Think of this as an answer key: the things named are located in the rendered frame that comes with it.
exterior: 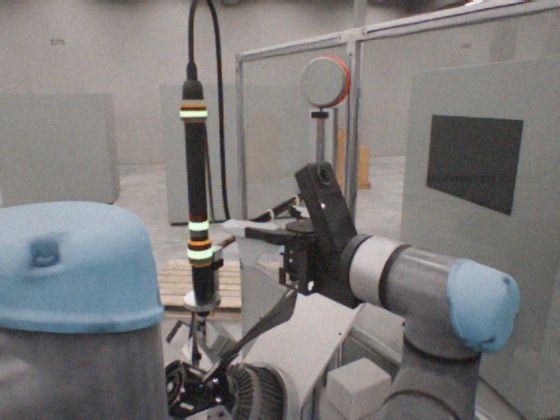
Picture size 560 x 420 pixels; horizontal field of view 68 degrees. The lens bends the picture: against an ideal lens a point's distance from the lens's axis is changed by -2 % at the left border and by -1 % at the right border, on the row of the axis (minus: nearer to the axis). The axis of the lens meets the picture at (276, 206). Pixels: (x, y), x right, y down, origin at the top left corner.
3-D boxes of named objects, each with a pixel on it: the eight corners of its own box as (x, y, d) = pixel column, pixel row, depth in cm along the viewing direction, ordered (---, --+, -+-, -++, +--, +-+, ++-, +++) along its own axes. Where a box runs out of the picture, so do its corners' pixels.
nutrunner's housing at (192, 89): (200, 308, 83) (188, 64, 71) (217, 312, 81) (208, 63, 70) (188, 317, 79) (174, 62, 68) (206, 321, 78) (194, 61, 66)
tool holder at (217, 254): (203, 288, 86) (200, 242, 83) (233, 294, 83) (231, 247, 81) (176, 307, 78) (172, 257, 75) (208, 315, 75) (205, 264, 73)
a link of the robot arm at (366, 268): (380, 252, 42) (424, 236, 47) (345, 241, 45) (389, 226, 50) (375, 320, 43) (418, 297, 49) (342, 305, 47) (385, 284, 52)
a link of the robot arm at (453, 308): (481, 380, 35) (494, 288, 33) (375, 329, 43) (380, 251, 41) (517, 345, 40) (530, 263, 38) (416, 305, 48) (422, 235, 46)
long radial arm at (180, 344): (249, 386, 114) (218, 373, 107) (233, 410, 113) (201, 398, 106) (208, 336, 138) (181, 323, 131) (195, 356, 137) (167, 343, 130)
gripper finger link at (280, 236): (240, 241, 53) (307, 249, 50) (240, 229, 53) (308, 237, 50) (254, 230, 57) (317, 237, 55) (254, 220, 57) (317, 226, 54)
